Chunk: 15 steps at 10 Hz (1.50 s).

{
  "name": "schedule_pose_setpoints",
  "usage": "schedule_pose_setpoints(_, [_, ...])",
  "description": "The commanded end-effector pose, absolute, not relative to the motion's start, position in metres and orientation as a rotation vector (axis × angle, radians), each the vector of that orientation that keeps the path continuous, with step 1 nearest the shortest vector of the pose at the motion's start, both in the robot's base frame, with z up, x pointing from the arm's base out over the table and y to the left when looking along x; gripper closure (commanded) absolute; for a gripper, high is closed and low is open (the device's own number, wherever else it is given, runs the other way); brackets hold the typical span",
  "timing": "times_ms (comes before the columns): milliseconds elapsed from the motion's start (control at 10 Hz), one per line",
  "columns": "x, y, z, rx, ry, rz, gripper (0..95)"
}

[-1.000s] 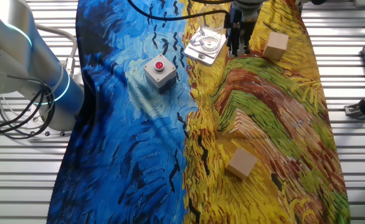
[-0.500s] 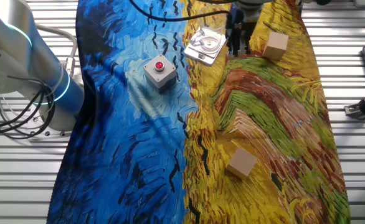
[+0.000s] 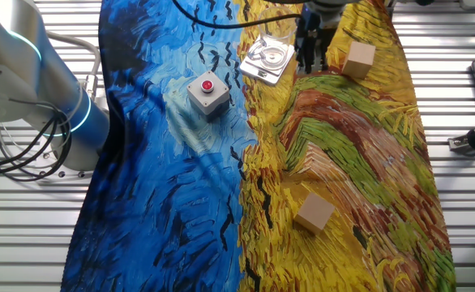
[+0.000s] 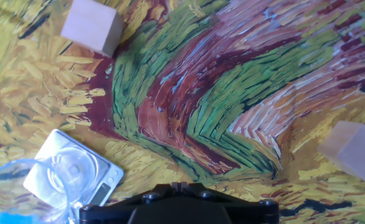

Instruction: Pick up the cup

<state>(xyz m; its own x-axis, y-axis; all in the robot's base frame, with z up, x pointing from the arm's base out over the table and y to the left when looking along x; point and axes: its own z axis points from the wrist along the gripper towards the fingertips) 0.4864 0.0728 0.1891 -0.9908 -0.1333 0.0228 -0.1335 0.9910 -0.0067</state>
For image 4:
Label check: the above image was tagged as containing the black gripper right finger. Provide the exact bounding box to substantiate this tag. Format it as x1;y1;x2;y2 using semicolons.
179;182;279;224

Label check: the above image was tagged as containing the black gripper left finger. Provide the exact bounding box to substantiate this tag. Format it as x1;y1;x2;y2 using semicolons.
79;182;180;224

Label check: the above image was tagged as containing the clear glass cup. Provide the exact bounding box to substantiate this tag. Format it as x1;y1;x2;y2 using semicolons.
0;158;71;224

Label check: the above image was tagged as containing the silver digital scale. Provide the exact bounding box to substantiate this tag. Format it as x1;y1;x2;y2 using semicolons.
23;129;124;215

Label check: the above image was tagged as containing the painted blue and yellow tablecloth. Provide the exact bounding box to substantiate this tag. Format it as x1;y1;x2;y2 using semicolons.
0;0;365;224

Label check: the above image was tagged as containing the wooden cube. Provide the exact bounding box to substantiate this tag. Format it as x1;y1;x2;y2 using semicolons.
316;120;365;183
60;0;125;58

